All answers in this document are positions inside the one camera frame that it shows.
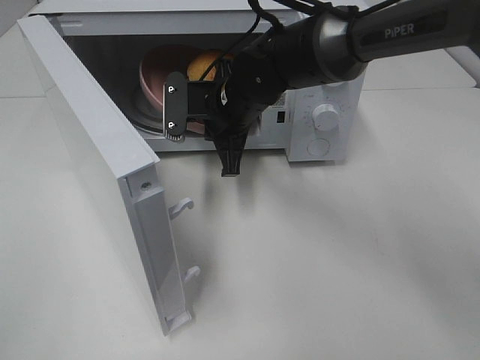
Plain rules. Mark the burger with lettuce and cheese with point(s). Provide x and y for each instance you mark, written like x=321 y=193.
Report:
x=199 y=65

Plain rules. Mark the white warning label sticker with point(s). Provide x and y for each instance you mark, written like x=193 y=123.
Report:
x=281 y=102

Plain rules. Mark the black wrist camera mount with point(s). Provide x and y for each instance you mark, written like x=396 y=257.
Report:
x=187 y=106

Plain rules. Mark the white round door button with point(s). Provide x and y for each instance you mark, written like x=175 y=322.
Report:
x=318 y=147

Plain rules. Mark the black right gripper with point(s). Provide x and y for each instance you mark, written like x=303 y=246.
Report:
x=246 y=86

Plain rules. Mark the white microwave oven body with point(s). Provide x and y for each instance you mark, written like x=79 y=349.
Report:
x=111 y=38

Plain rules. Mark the white round knob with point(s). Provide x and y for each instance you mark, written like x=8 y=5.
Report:
x=325 y=117

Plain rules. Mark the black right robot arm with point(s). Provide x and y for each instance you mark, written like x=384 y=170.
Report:
x=332 y=44

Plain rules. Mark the white microwave door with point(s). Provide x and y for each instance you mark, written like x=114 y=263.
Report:
x=117 y=168

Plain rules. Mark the pink round plate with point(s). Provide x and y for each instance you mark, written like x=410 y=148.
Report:
x=158 y=64

